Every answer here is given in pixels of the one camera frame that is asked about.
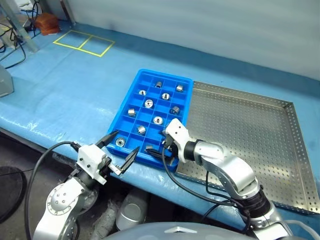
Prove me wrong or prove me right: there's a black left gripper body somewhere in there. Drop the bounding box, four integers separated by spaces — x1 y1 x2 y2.
96 155 122 180

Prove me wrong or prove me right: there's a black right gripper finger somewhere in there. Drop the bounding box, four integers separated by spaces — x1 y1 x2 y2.
145 148 165 158
149 153 174 163

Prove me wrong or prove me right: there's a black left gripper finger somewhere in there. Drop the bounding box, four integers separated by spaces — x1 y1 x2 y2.
96 129 121 149
119 146 141 175

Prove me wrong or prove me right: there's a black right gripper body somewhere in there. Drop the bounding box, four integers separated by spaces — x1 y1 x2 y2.
162 134 180 167

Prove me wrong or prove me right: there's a blue compartment tray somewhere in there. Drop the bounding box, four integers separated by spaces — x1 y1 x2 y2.
106 68 194 172

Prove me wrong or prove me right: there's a brown object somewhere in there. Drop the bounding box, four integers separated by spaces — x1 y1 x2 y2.
34 13 61 36

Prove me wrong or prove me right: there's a grey round canister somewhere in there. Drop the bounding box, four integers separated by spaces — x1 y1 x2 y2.
115 189 149 232

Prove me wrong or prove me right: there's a blue plastic table cover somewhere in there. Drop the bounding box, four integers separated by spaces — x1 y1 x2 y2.
0 19 320 232

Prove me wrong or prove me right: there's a perforated metal tray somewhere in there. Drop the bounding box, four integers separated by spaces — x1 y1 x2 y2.
174 80 320 216

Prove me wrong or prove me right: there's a grey robot torso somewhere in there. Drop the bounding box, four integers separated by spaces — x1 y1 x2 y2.
102 221 254 240

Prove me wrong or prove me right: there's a yellow tape rectangle marking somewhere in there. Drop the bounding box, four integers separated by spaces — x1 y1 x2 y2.
52 29 116 59

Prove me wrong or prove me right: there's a black round disc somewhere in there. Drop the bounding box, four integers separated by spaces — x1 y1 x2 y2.
0 165 27 223

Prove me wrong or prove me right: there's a grey device housing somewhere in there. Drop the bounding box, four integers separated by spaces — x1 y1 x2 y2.
0 65 15 98

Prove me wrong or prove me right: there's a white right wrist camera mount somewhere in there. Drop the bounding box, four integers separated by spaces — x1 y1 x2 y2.
162 118 194 164

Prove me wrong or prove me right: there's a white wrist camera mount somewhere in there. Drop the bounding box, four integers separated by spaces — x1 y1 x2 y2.
76 144 112 186
162 118 194 164

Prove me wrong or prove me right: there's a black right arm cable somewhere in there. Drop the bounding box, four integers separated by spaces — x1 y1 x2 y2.
161 146 251 226

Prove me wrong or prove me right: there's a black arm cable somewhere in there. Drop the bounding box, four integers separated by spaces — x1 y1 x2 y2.
24 141 81 240
161 146 251 226

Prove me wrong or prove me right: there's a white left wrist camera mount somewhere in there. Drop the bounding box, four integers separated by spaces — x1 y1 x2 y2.
76 144 112 186

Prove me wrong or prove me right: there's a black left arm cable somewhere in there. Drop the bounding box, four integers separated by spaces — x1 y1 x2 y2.
24 141 81 240

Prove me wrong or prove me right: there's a black loose cable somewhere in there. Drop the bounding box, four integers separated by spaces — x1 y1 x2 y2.
0 41 27 70

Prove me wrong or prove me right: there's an aluminium frame post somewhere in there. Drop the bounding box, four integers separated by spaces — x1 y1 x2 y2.
5 0 40 53

